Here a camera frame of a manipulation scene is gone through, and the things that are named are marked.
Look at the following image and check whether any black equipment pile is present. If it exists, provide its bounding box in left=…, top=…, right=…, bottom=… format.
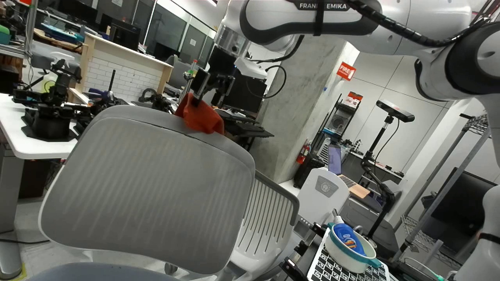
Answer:
left=13, top=59, right=125, bottom=141

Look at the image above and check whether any black camera on stand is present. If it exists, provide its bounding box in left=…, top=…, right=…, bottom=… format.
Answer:
left=360, top=98, right=418, bottom=240

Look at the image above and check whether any blue bottle white cap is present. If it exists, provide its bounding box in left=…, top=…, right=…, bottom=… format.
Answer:
left=333, top=215, right=365, bottom=254

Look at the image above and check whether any white franka robot arm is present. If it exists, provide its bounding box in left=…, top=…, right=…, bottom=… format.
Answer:
left=215, top=0, right=500, bottom=157

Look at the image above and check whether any orange towel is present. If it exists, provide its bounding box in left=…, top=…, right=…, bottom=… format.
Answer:
left=175, top=93, right=225, bottom=134

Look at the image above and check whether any white tiled box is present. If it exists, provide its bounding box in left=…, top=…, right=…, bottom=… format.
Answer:
left=80, top=34, right=174, bottom=101

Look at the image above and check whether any far grey office chair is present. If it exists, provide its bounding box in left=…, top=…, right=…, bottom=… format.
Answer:
left=218, top=171, right=300, bottom=281

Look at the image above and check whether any near grey office chair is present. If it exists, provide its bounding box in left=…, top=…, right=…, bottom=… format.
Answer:
left=38, top=105, right=257, bottom=276

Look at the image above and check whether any checkered calibration board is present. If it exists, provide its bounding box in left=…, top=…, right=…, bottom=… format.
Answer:
left=307, top=230, right=397, bottom=281

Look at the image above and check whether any red fire extinguisher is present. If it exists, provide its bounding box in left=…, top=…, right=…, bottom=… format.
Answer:
left=296, top=140, right=311, bottom=165

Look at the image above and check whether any grey office chair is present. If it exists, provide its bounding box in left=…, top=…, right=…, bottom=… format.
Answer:
left=38, top=105, right=257, bottom=276
left=218, top=171, right=300, bottom=281

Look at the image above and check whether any white and teal bowl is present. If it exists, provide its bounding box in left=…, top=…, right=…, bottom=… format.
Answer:
left=324, top=223, right=382, bottom=273

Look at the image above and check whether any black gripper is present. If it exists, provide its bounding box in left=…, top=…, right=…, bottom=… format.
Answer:
left=185, top=46, right=240, bottom=105

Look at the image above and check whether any white long work table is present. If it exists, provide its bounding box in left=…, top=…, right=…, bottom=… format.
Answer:
left=0, top=91, right=80, bottom=162

